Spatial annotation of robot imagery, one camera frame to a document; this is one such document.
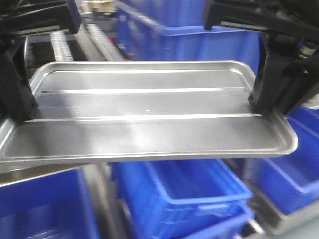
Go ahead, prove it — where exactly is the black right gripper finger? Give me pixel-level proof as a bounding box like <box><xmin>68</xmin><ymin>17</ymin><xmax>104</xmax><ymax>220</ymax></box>
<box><xmin>279</xmin><ymin>59</ymin><xmax>319</xmax><ymax>115</ymax></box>

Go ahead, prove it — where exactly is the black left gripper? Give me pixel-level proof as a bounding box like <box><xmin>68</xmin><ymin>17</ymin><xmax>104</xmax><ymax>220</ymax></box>
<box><xmin>0</xmin><ymin>0</ymin><xmax>81</xmax><ymax>122</ymax></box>

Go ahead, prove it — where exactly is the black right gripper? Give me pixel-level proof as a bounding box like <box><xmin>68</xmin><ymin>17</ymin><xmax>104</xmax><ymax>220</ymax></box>
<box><xmin>203</xmin><ymin>0</ymin><xmax>319</xmax><ymax>114</ymax></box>

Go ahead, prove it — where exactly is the small silver ribbed tray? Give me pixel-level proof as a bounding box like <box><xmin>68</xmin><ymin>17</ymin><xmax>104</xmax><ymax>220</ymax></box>
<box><xmin>0</xmin><ymin>61</ymin><xmax>298</xmax><ymax>165</ymax></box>

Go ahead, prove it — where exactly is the steel front shelf beam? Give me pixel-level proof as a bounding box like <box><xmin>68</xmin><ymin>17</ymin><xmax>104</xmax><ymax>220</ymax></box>
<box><xmin>0</xmin><ymin>163</ymin><xmax>88</xmax><ymax>187</ymax></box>

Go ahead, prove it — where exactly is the blue bin lower right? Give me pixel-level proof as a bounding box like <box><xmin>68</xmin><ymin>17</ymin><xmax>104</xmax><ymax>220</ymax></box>
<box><xmin>244</xmin><ymin>107</ymin><xmax>319</xmax><ymax>214</ymax></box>

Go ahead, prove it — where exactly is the blue bin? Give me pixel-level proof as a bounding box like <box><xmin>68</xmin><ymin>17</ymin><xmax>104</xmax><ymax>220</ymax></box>
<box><xmin>0</xmin><ymin>168</ymin><xmax>100</xmax><ymax>239</ymax></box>
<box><xmin>244</xmin><ymin>107</ymin><xmax>319</xmax><ymax>214</ymax></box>
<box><xmin>111</xmin><ymin>159</ymin><xmax>253</xmax><ymax>239</ymax></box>

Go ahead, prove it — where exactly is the blue bin lower left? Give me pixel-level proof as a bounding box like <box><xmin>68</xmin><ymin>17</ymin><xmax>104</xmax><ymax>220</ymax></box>
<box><xmin>0</xmin><ymin>168</ymin><xmax>100</xmax><ymax>239</ymax></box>

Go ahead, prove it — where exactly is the blue crate upper background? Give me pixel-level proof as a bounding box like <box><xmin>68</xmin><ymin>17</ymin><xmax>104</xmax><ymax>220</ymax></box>
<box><xmin>115</xmin><ymin>0</ymin><xmax>260</xmax><ymax>72</ymax></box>

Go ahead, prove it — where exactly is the blue bin lower middle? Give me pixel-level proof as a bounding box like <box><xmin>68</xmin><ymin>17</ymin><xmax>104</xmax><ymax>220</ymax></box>
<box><xmin>111</xmin><ymin>159</ymin><xmax>253</xmax><ymax>239</ymax></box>

